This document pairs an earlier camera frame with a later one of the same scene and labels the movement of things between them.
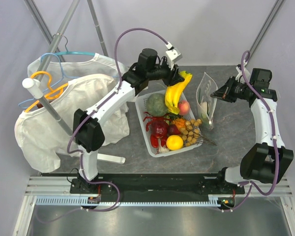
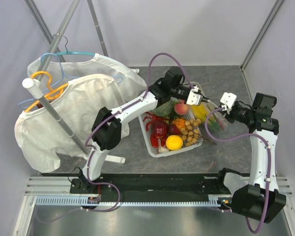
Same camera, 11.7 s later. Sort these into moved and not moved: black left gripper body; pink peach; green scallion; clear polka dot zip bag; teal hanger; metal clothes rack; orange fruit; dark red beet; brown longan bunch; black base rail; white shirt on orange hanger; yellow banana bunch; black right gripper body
Moved: black left gripper body; yellow banana bunch; clear polka dot zip bag; green scallion; black right gripper body
Not moved: white shirt on orange hanger; orange fruit; black base rail; brown longan bunch; teal hanger; metal clothes rack; pink peach; dark red beet
